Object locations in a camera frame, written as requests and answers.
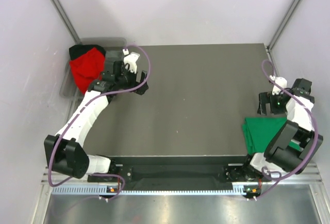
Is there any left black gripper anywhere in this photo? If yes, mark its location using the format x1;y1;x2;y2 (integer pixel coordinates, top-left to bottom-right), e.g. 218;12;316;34
115;63;147;95

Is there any green t-shirt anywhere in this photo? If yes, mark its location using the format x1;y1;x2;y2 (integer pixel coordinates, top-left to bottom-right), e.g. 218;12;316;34
242;117;286;155

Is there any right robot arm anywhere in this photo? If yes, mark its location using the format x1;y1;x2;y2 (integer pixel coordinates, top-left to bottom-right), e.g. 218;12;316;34
240;77;323;181

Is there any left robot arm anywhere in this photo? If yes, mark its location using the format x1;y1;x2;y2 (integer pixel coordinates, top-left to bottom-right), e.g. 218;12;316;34
44;48;150;181

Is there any grey plastic bin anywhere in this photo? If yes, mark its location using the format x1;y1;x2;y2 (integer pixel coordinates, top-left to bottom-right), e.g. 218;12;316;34
59;37;127;98

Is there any red t-shirt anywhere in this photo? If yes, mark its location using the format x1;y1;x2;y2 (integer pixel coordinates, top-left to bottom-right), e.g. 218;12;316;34
69;47;105;94

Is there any black t-shirt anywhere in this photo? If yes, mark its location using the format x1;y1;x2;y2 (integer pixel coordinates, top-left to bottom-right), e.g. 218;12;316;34
69;44;106;60

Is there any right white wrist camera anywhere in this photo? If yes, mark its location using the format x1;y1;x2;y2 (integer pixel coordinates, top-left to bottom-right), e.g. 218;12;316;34
269;75;287;95

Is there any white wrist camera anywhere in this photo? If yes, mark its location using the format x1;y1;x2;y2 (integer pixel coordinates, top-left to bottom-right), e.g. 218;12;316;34
122;48;140;74
269;75;287;95

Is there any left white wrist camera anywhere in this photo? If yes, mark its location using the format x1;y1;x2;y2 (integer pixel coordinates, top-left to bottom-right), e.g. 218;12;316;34
122;48;140;74

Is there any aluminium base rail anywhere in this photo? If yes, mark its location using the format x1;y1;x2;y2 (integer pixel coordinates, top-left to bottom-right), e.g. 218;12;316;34
41;163;322;184

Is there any slotted grey cable duct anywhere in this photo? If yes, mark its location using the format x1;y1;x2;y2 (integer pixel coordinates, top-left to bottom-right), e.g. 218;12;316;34
52;184;261;196

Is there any right aluminium frame post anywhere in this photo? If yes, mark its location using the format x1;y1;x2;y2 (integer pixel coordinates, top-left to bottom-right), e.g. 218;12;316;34
266;0;302;52

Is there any aluminium frame post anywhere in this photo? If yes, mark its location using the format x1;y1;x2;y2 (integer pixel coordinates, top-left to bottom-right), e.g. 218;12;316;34
266;0;302;52
50;0;81;44

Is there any left aluminium frame post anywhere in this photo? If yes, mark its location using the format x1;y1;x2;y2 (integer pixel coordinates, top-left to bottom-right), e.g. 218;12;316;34
50;0;81;44

